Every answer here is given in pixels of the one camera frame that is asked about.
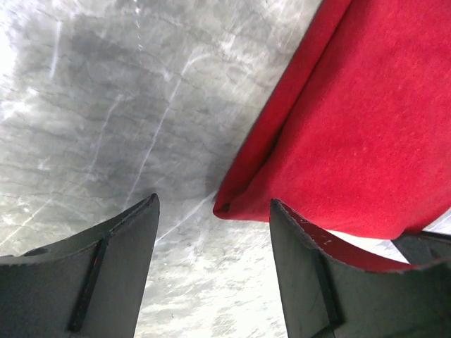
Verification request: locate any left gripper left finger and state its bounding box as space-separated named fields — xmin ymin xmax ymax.
xmin=1 ymin=195 xmax=159 ymax=337

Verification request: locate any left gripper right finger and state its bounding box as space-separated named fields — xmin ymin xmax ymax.
xmin=270 ymin=200 xmax=450 ymax=337

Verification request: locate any red t shirt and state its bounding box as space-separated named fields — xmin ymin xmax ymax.
xmin=213 ymin=1 xmax=450 ymax=239

